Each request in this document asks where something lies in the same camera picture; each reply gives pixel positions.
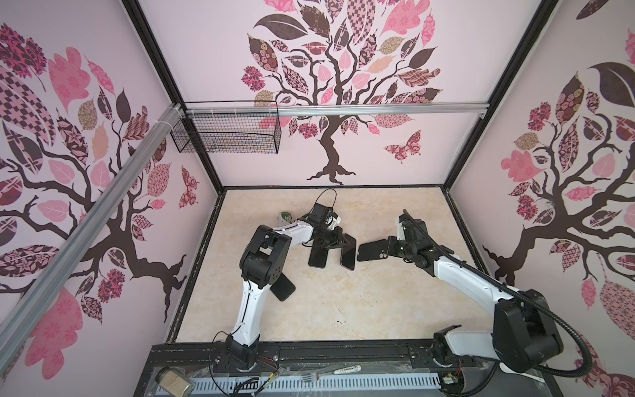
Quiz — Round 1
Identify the blue edged black smartphone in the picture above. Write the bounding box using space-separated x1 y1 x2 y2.
308 243 328 269

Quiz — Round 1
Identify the purple smartphone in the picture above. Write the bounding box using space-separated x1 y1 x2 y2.
340 233 357 271

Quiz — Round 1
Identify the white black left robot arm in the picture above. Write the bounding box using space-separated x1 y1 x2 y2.
224 216 357 371

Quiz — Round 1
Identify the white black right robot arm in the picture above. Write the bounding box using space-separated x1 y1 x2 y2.
388 213 563 372

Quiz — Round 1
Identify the white plastic spoon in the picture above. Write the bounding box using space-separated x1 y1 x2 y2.
499 362 546 384

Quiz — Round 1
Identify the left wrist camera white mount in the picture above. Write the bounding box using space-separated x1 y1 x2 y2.
305 203 341 230

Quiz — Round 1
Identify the black left camera cable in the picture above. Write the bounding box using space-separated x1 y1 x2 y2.
312 188 338 209

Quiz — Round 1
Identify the black wire basket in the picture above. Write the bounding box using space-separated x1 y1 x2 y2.
170 99 282 155

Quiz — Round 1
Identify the aluminium rail back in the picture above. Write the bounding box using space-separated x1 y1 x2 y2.
186 102 489 117

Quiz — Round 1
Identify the aluminium rail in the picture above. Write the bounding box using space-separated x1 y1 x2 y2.
1 104 183 371
186 102 489 117

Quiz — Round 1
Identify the white slotted cable duct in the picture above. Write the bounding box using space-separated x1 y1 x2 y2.
191 373 441 396

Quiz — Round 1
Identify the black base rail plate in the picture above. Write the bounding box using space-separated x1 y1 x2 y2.
133 339 563 396

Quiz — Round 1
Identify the aluminium rail left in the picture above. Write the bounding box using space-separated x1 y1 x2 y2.
1 104 183 371

